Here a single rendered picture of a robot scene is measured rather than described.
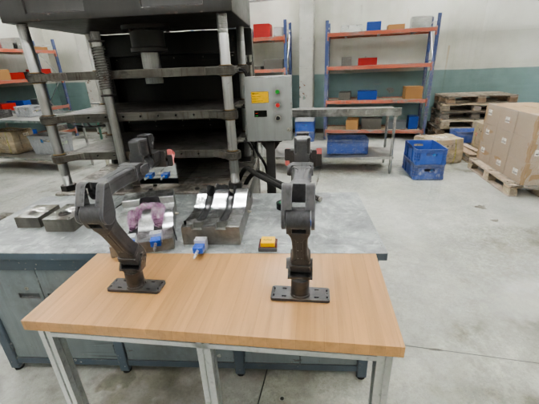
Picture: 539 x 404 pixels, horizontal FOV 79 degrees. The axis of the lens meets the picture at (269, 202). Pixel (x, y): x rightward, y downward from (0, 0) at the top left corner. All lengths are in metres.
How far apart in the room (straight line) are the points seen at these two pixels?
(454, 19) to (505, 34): 1.00
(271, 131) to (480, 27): 6.53
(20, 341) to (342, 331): 1.80
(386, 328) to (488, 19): 7.58
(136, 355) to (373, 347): 1.37
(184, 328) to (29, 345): 1.35
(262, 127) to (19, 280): 1.55
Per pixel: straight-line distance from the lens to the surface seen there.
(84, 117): 2.48
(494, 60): 8.34
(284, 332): 1.05
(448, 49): 8.10
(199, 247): 1.42
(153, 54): 2.52
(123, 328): 1.18
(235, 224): 1.46
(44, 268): 1.91
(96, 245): 1.71
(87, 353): 2.19
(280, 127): 2.16
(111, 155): 2.45
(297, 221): 0.87
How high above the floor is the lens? 1.53
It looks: 23 degrees down
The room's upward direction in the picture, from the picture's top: 2 degrees counter-clockwise
